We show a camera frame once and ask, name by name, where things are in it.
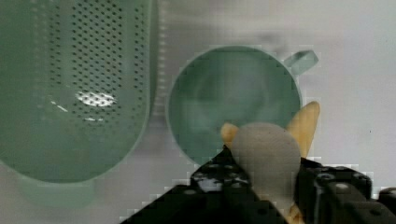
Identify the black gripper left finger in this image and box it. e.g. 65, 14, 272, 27
120, 147, 288, 224

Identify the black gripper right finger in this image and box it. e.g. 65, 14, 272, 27
294, 159, 396, 224

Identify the peeled banana toy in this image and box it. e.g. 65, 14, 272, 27
220, 101, 320, 224

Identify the green mug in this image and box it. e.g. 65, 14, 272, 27
166, 46, 318, 164

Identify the green perforated colander basket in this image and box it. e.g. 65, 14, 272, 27
0, 0, 159, 207

